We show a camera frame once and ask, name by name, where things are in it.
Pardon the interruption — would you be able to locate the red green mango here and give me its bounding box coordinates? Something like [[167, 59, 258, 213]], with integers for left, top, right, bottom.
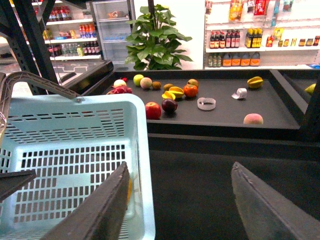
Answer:
[[187, 78, 200, 88]]

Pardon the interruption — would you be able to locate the green apple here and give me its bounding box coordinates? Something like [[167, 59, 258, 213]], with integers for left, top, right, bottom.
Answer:
[[133, 74, 144, 87]]

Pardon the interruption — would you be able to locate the orange persimmon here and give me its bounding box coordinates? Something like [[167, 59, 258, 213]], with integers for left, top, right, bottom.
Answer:
[[183, 84, 198, 98]]

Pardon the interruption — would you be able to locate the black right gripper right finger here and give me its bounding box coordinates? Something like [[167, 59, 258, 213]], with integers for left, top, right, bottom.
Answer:
[[231, 162, 320, 240]]

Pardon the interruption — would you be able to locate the red apple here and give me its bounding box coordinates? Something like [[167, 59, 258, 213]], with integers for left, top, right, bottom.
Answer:
[[145, 101, 162, 120]]

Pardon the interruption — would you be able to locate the light blue plastic basket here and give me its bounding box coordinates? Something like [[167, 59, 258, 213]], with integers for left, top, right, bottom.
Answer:
[[0, 72, 156, 240]]

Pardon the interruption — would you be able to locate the dark purple plum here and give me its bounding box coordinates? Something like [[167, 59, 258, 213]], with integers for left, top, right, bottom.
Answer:
[[161, 98, 178, 113]]

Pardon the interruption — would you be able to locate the glass top freezer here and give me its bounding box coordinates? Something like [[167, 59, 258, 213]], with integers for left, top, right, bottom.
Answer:
[[52, 60, 114, 96]]

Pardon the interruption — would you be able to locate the black fruit display tray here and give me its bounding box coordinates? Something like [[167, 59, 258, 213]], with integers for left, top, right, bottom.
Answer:
[[102, 69, 309, 137]]

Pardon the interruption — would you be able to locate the clear tape roll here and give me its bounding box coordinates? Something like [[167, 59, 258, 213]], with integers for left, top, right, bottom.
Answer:
[[197, 97, 217, 111]]

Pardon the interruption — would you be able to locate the yellow star fruit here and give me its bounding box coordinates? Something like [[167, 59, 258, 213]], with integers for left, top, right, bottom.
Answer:
[[247, 76, 264, 89], [161, 86, 185, 101]]

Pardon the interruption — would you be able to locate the white condiment shelf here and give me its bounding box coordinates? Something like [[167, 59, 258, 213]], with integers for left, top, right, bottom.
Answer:
[[203, 0, 320, 70]]

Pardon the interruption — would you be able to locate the silver tape roll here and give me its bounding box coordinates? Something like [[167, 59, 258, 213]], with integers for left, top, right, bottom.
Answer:
[[231, 88, 248, 100]]

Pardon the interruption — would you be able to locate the pale round melon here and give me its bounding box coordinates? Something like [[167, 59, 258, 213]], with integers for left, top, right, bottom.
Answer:
[[113, 79, 127, 88]]

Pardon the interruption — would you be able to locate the black metal rack post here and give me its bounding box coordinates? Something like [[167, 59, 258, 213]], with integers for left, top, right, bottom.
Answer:
[[0, 0, 58, 84]]

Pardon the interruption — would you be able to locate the yellow mango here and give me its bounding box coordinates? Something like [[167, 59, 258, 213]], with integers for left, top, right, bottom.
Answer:
[[126, 177, 132, 205]]

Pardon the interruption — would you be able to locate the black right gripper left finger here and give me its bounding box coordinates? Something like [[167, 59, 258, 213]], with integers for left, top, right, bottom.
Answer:
[[42, 162, 130, 240]]

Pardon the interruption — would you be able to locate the white drinks shelf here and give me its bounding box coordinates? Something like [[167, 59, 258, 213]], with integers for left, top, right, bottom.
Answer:
[[42, 0, 102, 61]]

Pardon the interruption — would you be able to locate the brown kiwi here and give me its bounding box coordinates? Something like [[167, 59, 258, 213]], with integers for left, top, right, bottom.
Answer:
[[151, 81, 162, 90], [163, 83, 174, 91]]

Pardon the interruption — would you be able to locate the pink dragon fruit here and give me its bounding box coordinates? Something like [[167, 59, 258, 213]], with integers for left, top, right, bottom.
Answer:
[[107, 85, 133, 95]]

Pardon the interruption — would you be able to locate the pink peach at edge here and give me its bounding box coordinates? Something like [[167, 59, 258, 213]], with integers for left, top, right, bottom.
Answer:
[[243, 113, 264, 125]]

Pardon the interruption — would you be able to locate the green potted plant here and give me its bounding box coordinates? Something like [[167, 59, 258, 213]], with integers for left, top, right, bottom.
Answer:
[[124, 4, 192, 71]]

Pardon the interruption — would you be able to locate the pale peach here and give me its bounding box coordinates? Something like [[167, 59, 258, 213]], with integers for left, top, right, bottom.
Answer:
[[140, 77, 153, 89]]

